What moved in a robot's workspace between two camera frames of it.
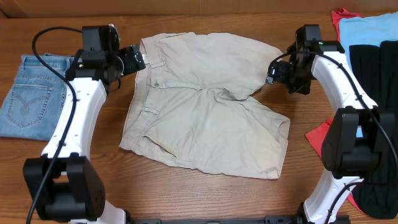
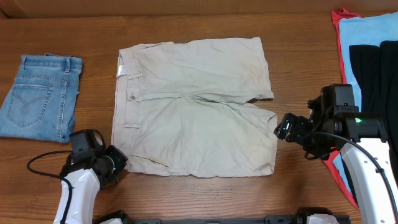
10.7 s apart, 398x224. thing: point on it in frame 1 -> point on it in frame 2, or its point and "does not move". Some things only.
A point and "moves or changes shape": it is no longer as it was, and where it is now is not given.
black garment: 376,70 does not move
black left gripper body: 125,62 -> 114,162
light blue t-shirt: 367,30 does not move
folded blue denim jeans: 32,107 does not move
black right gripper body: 296,76 -> 318,145
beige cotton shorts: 191,102 moves or changes shape
